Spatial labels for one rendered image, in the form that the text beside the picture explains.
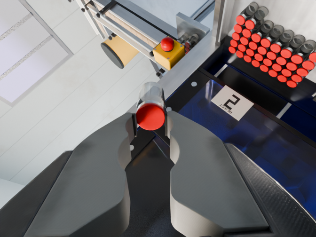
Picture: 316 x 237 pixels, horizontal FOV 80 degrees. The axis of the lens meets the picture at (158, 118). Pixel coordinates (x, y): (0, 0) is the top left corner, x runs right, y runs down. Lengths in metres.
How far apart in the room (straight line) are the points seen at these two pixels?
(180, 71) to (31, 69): 2.62
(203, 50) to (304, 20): 0.25
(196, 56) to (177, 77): 0.09
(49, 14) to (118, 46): 0.89
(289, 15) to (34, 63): 2.83
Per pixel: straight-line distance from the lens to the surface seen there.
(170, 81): 0.55
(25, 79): 3.06
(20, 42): 2.94
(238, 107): 0.51
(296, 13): 0.48
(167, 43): 0.59
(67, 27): 3.02
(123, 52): 2.69
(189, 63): 0.58
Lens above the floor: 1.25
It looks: 8 degrees down
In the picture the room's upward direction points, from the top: 135 degrees counter-clockwise
